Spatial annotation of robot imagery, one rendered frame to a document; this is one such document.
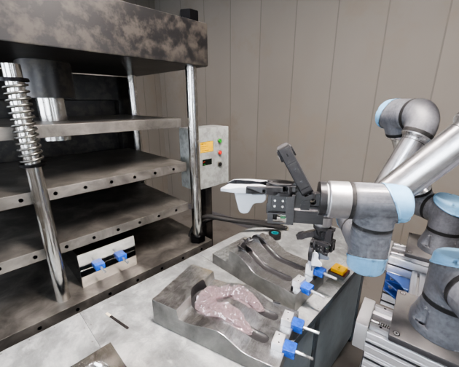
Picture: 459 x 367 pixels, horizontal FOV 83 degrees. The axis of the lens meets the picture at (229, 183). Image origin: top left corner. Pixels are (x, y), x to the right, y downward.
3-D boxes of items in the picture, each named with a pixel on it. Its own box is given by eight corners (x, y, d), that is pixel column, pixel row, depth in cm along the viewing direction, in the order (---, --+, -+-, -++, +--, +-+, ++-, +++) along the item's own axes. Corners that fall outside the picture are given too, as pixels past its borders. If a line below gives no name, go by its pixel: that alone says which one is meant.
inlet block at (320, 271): (338, 282, 112) (339, 271, 111) (333, 287, 109) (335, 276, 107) (310, 269, 121) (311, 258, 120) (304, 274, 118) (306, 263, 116)
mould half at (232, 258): (323, 283, 125) (326, 258, 121) (293, 313, 107) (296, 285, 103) (244, 245, 158) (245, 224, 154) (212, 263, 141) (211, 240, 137)
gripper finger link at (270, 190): (246, 195, 50) (291, 195, 51) (247, 187, 50) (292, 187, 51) (243, 190, 55) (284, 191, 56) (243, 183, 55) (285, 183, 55)
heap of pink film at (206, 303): (267, 306, 103) (268, 289, 101) (249, 340, 88) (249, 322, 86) (210, 285, 115) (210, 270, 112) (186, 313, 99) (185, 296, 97)
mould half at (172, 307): (297, 322, 103) (299, 299, 99) (277, 382, 81) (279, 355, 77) (192, 283, 125) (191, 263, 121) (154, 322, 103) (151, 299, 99)
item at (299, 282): (326, 299, 106) (328, 288, 104) (320, 306, 102) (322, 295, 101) (297, 284, 114) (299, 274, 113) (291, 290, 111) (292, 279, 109)
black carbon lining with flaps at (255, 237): (306, 271, 123) (308, 253, 120) (287, 287, 112) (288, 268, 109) (250, 244, 146) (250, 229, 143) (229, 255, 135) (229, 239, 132)
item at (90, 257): (137, 263, 142) (133, 235, 137) (83, 287, 124) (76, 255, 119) (101, 233, 176) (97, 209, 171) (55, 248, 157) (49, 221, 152)
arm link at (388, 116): (425, 226, 112) (397, 107, 93) (396, 212, 126) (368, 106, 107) (448, 212, 112) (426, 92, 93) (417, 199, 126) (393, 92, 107)
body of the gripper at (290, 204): (263, 223, 53) (326, 228, 51) (265, 181, 52) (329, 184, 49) (265, 212, 60) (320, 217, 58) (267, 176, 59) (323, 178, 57)
